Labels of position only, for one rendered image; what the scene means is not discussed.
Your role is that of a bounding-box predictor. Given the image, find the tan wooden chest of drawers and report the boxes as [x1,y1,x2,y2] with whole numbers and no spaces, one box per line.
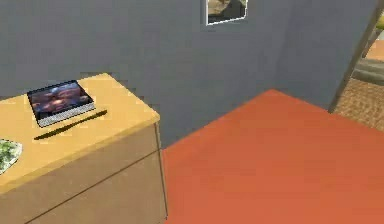
[0,72,169,224]

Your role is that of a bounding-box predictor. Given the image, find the white framed wall picture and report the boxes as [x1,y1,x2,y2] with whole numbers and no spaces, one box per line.
[205,0,249,27]

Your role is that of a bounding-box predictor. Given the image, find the dark picture-cover book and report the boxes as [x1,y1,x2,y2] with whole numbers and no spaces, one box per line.
[26,79,97,129]

